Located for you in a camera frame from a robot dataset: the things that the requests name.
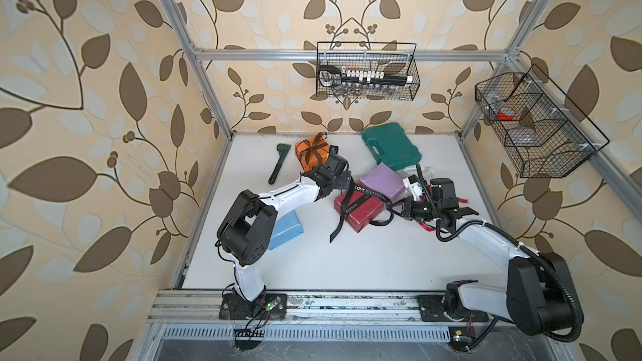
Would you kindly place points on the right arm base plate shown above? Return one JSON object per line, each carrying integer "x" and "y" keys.
{"x": 444, "y": 308}

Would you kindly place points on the red ribbon bow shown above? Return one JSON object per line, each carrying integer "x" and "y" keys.
{"x": 426, "y": 226}

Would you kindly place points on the black printed ribbon bow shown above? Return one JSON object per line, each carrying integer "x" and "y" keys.
{"x": 384, "y": 219}

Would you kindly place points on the red object in basket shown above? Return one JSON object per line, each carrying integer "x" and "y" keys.
{"x": 506, "y": 113}

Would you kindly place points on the black wire basket right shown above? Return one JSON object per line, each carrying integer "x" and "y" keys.
{"x": 552, "y": 134}

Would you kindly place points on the dark red gift box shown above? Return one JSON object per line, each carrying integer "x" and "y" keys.
{"x": 361, "y": 210}

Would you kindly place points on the purple gift box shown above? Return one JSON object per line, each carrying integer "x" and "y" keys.
{"x": 385, "y": 181}

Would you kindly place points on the brown ribbon bow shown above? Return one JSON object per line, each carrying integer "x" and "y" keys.
{"x": 313, "y": 148}

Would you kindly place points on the blue gift box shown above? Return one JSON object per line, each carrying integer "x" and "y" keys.
{"x": 286, "y": 229}

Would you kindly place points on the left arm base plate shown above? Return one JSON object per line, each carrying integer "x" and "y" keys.
{"x": 253, "y": 307}

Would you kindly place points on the green plastic tool case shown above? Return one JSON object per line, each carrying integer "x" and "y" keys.
{"x": 390, "y": 145}

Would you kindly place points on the white ribbon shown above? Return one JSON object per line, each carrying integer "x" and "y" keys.
{"x": 427, "y": 172}

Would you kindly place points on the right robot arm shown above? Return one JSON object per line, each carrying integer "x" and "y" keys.
{"x": 538, "y": 297}

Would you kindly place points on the aluminium front rail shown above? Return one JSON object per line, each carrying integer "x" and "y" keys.
{"x": 307, "y": 307}

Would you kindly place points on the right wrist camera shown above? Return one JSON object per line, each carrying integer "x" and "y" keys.
{"x": 414, "y": 187}

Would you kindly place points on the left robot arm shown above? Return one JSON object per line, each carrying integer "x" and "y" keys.
{"x": 247, "y": 228}

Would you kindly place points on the orange gift box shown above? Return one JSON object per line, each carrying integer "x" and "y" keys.
{"x": 312, "y": 153}

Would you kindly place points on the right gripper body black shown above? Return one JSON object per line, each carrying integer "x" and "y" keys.
{"x": 420, "y": 210}

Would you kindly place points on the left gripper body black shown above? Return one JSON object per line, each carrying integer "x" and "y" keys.
{"x": 339, "y": 182}

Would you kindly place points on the black wire basket back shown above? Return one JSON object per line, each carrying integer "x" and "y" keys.
{"x": 367, "y": 70}

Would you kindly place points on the black wire basket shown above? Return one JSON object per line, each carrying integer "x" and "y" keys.
{"x": 552, "y": 134}
{"x": 367, "y": 70}

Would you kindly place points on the socket set rail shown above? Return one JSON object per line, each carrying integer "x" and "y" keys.
{"x": 333, "y": 77}

